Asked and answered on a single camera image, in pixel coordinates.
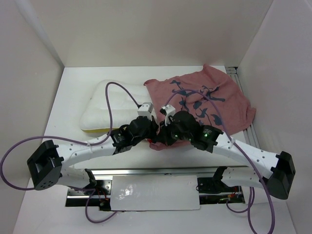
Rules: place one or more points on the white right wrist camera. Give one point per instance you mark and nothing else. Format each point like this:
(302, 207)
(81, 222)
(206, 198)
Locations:
(167, 111)

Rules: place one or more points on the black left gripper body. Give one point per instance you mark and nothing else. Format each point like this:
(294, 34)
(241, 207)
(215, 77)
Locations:
(150, 133)

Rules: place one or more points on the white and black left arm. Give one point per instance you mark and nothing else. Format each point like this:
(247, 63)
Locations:
(51, 164)

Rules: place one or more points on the red and pink patterned pillowcase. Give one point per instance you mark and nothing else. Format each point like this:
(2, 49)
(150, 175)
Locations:
(209, 95)

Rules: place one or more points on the white pillow with yellow edge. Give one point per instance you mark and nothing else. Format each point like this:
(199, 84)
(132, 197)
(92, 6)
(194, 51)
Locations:
(95, 118)

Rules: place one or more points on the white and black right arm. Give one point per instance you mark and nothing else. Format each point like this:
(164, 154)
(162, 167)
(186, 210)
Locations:
(263, 169)

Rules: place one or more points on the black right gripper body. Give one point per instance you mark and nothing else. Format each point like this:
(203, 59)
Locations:
(171, 133)

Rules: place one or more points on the aluminium side rail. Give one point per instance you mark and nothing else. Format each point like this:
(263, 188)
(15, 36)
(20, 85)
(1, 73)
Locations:
(248, 112)

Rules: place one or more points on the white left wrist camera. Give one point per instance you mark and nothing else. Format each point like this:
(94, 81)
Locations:
(145, 110)

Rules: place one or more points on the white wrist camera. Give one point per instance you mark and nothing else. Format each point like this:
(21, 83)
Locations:
(167, 111)
(145, 110)

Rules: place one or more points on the aluminium table edge rail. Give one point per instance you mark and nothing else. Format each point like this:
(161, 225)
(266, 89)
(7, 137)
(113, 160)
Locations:
(154, 171)

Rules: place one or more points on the white glossy cover plate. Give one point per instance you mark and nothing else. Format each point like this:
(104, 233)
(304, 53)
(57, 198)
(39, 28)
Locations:
(154, 193)

